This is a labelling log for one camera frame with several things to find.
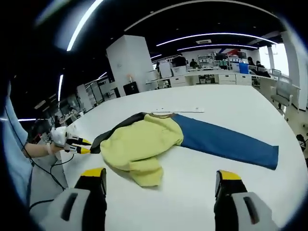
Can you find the white drawer cabinet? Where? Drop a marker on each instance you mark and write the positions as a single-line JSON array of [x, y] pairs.
[[227, 79], [243, 80], [177, 81]]

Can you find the black floor cabinet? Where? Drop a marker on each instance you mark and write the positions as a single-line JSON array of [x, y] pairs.
[[131, 88]]

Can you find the straight ceiling light strip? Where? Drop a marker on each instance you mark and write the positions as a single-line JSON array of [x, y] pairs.
[[83, 22]]

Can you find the yellow blue black garment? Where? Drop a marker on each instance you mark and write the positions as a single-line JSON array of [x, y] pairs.
[[144, 144]]

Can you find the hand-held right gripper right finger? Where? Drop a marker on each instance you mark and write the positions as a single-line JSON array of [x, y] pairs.
[[240, 209]]

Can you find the ceiling air vent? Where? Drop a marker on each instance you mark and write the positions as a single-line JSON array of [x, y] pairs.
[[203, 41]]

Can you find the grey office chair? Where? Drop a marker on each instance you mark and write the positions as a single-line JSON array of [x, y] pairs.
[[282, 91]]

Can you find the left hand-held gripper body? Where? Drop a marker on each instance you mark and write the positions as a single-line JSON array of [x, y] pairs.
[[60, 136]]

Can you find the blue storage bin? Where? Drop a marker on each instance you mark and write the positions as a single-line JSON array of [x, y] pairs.
[[244, 68]]

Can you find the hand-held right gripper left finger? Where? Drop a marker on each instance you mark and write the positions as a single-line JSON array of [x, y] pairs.
[[72, 207]]

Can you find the person's left hand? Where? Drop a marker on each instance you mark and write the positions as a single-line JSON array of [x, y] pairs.
[[55, 149]]

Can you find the short curved ceiling light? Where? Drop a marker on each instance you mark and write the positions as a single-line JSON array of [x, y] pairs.
[[216, 45]]

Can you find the white upright panel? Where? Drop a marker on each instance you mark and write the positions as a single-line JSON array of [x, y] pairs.
[[165, 69]]

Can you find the long curved ceiling light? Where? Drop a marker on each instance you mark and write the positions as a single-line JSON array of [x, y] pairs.
[[216, 34]]

